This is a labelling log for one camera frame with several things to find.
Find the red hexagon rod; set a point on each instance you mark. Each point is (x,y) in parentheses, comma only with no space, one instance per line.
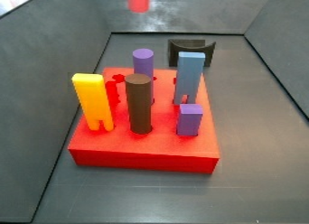
(140,6)

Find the red peg board base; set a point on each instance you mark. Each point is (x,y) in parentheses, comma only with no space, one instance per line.
(161,150)

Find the purple square block peg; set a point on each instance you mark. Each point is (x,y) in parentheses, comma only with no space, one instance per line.
(191,119)

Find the dark brown cylinder peg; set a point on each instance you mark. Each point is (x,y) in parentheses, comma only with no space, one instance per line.
(140,106)

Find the short red flower peg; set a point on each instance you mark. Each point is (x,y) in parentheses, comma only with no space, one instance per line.
(112,90)

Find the purple cylinder peg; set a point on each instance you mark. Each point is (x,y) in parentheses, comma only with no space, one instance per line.
(144,66)

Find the blue forked block peg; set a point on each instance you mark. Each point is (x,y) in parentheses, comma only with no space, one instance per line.
(191,68)

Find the yellow forked block peg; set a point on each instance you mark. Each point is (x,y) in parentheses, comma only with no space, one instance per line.
(90,88)

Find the black curved cradle stand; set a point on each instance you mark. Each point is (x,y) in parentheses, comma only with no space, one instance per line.
(177,45)

